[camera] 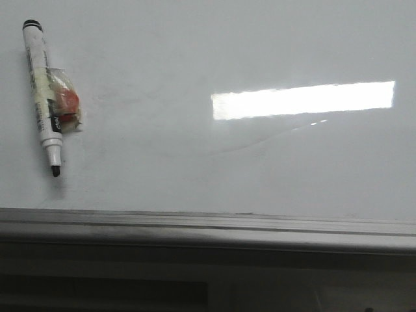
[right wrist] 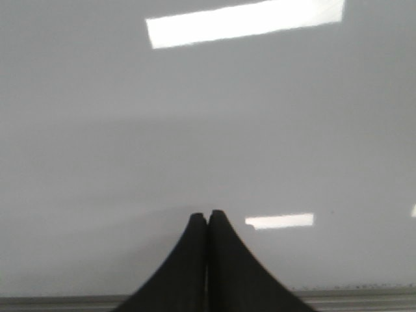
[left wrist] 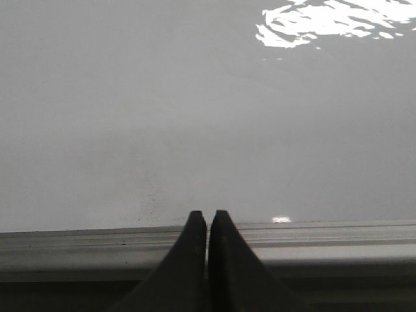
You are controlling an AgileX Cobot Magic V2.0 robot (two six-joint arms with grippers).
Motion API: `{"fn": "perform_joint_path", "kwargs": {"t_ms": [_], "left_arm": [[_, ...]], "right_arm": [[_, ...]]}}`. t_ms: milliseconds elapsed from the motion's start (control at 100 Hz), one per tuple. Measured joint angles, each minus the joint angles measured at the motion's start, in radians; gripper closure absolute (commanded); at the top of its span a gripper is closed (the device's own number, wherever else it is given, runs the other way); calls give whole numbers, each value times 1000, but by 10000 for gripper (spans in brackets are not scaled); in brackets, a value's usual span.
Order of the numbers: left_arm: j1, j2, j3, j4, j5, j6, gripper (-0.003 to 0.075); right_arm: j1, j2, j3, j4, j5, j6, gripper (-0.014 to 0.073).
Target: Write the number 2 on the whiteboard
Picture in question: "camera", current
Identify white black whiteboard marker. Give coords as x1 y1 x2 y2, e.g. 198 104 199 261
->
22 19 82 177

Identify white whiteboard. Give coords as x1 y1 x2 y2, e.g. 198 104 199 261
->
1 1 415 220

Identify grey aluminium whiteboard frame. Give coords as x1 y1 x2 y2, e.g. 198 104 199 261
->
1 208 415 255

